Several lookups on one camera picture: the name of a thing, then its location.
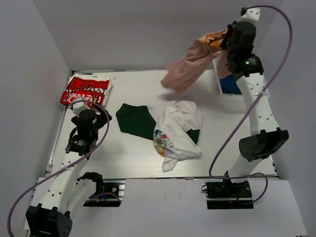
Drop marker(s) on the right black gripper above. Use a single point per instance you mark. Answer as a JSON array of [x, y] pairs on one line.
[[227, 36]]

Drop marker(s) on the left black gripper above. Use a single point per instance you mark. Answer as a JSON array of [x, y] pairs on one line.
[[100, 119]]

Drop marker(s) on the white green Charlie Brown t-shirt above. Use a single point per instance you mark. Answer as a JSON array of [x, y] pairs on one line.
[[141, 120]]

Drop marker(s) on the pink orange print t-shirt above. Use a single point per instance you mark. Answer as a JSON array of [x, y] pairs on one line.
[[182, 73]]

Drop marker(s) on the white colourful print t-shirt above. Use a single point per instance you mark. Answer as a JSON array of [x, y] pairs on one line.
[[177, 131]]

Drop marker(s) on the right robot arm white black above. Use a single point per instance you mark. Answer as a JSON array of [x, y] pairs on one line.
[[266, 136]]

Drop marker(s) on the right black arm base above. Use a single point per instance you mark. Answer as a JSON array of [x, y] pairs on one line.
[[227, 195]]

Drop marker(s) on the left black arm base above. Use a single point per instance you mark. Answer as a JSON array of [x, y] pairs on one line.
[[111, 195]]

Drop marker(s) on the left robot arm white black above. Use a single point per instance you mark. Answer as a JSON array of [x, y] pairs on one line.
[[54, 213]]

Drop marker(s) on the folded red white t-shirt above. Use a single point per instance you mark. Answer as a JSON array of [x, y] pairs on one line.
[[87, 87]]

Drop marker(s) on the blue garment in basket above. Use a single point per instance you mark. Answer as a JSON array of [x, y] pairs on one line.
[[229, 85]]

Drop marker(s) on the white plastic basket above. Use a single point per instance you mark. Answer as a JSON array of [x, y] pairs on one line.
[[223, 95]]

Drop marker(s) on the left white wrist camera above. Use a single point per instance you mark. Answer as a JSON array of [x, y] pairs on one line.
[[81, 106]]

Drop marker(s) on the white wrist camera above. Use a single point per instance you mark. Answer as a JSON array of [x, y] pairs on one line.
[[251, 15], [81, 106]]

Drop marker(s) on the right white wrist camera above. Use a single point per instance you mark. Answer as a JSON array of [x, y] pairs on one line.
[[251, 15]]

